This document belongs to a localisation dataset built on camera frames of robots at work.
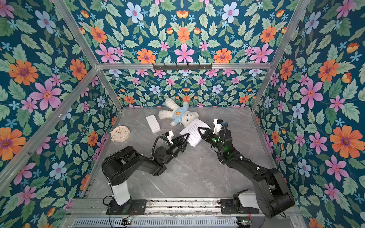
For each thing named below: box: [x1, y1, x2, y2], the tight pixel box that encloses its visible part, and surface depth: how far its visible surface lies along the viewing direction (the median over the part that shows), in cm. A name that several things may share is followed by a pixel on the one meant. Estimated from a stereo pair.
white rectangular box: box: [145, 114, 162, 134], surface depth 107 cm
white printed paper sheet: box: [179, 118, 212, 148], surface depth 81 cm
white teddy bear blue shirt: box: [158, 97, 200, 128], surface depth 109 cm
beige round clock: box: [110, 125, 131, 143], surface depth 103 cm
